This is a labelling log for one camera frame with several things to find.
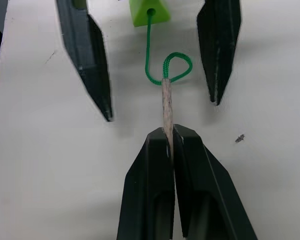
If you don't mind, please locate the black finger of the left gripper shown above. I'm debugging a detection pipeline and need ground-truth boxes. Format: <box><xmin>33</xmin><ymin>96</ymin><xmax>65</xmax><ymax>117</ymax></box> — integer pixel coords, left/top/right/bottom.
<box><xmin>196</xmin><ymin>0</ymin><xmax>242</xmax><ymax>107</ymax></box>
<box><xmin>55</xmin><ymin>0</ymin><xmax>114</xmax><ymax>123</ymax></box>

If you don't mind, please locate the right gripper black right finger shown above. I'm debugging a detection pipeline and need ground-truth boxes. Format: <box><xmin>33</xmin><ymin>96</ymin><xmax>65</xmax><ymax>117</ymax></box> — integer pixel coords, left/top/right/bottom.
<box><xmin>173</xmin><ymin>123</ymin><xmax>259</xmax><ymax>240</ymax></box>

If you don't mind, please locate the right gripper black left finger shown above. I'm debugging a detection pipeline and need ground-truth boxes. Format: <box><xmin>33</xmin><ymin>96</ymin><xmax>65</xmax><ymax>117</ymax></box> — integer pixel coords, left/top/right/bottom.
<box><xmin>116</xmin><ymin>126</ymin><xmax>176</xmax><ymax>240</ymax></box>

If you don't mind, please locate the green triangular block with hole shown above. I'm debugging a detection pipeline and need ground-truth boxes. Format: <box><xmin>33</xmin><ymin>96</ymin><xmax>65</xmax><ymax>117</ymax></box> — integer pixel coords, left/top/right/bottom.
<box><xmin>128</xmin><ymin>0</ymin><xmax>172</xmax><ymax>27</ymax></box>

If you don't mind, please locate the green lace with stiff tip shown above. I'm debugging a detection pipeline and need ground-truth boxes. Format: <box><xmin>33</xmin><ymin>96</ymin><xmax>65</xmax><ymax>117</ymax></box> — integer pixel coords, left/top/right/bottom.
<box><xmin>144</xmin><ymin>8</ymin><xmax>194</xmax><ymax>164</ymax></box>

